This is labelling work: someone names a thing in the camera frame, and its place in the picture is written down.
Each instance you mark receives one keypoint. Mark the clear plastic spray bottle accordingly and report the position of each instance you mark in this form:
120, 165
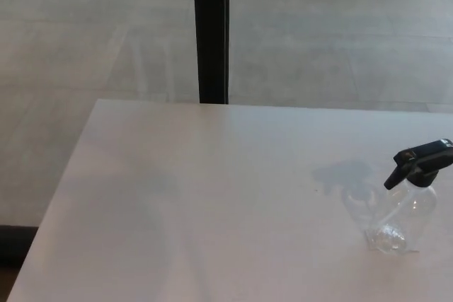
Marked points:
401, 217

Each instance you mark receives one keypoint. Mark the black vertical window frame post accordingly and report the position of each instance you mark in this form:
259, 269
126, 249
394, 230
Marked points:
211, 33

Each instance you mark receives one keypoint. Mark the black spray trigger lid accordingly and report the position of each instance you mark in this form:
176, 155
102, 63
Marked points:
419, 167

